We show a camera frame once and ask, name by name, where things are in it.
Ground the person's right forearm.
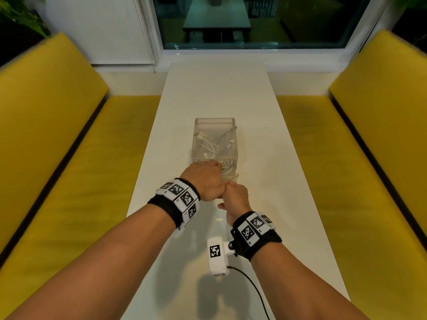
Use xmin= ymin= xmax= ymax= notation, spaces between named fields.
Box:
xmin=250 ymin=243 xmax=369 ymax=320

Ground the person's right hand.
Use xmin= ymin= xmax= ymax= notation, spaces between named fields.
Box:
xmin=217 ymin=180 xmax=253 ymax=227

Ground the yellow bench seat cushion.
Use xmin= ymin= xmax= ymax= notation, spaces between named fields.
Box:
xmin=0 ymin=95 xmax=162 ymax=320
xmin=276 ymin=95 xmax=427 ymax=320

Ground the dark glass window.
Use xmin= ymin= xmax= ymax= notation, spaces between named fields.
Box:
xmin=153 ymin=0 xmax=373 ymax=50

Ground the thin black camera cable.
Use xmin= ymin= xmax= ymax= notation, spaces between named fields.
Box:
xmin=226 ymin=265 xmax=271 ymax=320

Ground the yellow bench backrest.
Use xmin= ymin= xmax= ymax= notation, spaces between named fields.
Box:
xmin=0 ymin=32 xmax=110 ymax=257

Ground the black wristband with marker tags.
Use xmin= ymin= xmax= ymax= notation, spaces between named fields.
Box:
xmin=230 ymin=211 xmax=282 ymax=263
xmin=148 ymin=178 xmax=201 ymax=230

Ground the tangle of white cables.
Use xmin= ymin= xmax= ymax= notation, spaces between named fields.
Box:
xmin=194 ymin=126 xmax=238 ymax=179

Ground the person's left forearm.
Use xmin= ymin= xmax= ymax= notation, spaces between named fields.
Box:
xmin=6 ymin=203 xmax=177 ymax=320

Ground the right yellow bench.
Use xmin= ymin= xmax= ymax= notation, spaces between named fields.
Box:
xmin=328 ymin=29 xmax=427 ymax=244

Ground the clear plastic drawer organizer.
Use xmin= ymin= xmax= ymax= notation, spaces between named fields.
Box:
xmin=191 ymin=117 xmax=240 ymax=182

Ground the green leafy plant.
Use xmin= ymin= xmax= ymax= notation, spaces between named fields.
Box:
xmin=0 ymin=0 xmax=51 ymax=39
xmin=390 ymin=0 xmax=427 ymax=12

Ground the person's left hand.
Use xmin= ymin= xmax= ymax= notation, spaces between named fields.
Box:
xmin=179 ymin=160 xmax=227 ymax=202

